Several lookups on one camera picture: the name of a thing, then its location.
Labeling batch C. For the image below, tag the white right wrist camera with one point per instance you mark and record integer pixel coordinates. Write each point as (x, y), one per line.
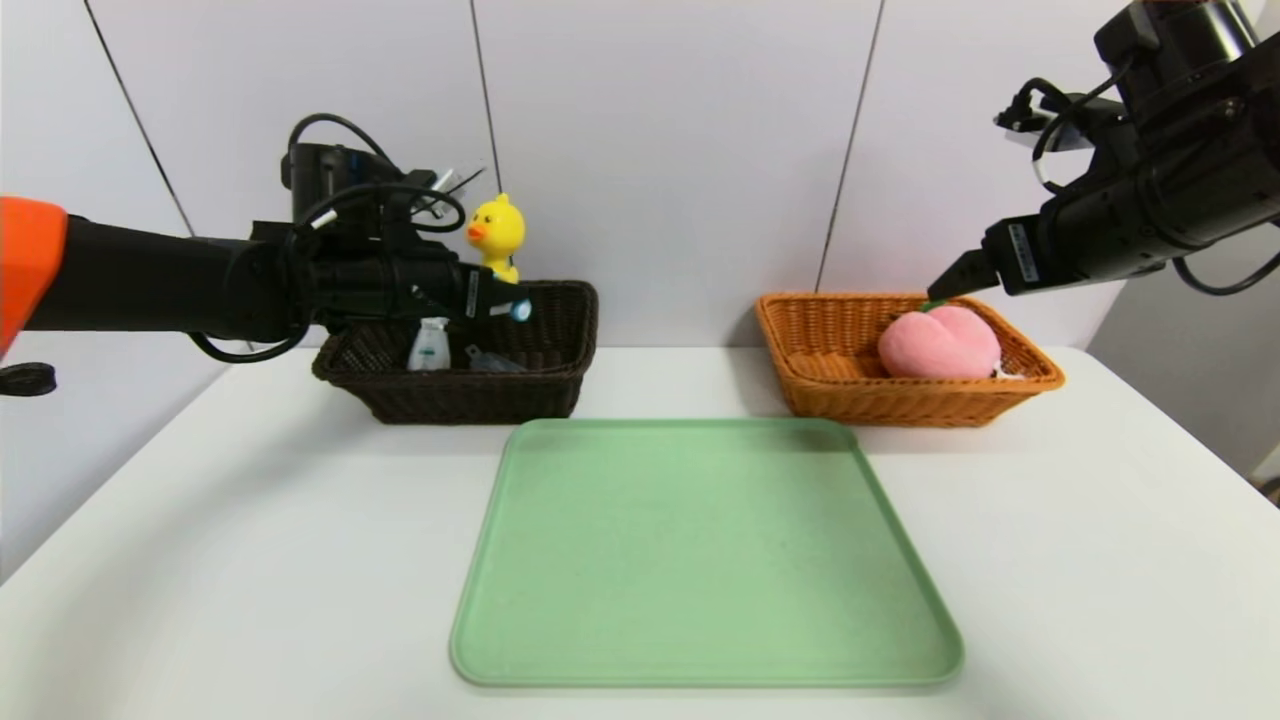
(1050, 135)

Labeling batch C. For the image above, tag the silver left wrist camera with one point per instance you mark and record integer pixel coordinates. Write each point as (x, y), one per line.
(440, 190)

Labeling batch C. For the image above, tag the grey pencil lead case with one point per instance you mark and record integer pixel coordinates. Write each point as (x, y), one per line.
(490, 358)

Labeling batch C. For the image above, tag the pink plush peach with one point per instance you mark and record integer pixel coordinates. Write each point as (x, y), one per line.
(935, 345)

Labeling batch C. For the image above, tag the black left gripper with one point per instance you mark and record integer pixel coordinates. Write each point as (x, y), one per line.
(481, 293)

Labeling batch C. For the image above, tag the orange wicker basket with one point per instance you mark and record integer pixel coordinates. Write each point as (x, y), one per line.
(830, 400)

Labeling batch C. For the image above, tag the yellow duck scooter toy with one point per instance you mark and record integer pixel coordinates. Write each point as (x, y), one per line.
(497, 230)

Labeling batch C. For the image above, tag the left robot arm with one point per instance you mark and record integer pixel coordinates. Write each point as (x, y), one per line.
(130, 285)

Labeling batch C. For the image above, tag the dark brown wicker basket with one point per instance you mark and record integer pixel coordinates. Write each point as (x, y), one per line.
(460, 395)

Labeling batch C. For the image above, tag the white cylindrical bottle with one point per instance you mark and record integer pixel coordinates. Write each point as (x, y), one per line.
(430, 345)

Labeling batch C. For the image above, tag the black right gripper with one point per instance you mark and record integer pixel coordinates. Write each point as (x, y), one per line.
(1021, 251)

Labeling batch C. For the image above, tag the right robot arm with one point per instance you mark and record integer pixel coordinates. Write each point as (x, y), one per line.
(1190, 70)

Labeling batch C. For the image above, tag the green plastic tray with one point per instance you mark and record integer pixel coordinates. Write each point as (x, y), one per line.
(700, 600)

